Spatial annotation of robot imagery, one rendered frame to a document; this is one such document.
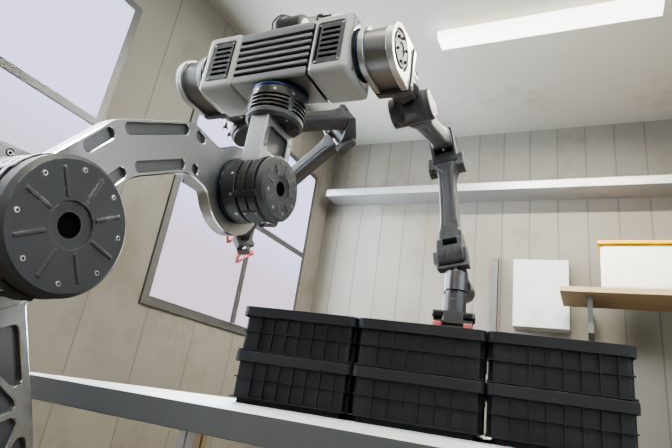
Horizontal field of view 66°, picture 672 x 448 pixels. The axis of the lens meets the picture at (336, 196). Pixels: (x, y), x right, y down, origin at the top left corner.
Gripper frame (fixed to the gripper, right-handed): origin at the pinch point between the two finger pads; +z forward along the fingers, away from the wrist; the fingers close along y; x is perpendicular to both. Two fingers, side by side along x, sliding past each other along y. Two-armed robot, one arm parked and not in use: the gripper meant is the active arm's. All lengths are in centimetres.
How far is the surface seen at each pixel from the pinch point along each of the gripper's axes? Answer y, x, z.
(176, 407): 36, 54, 22
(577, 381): -26.7, 7.1, 3.8
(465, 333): -3.6, 8.8, -3.1
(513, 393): -14.2, 8.3, 8.1
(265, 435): 20, 56, 23
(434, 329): 3.3, 8.9, -3.2
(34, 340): 179, -55, 9
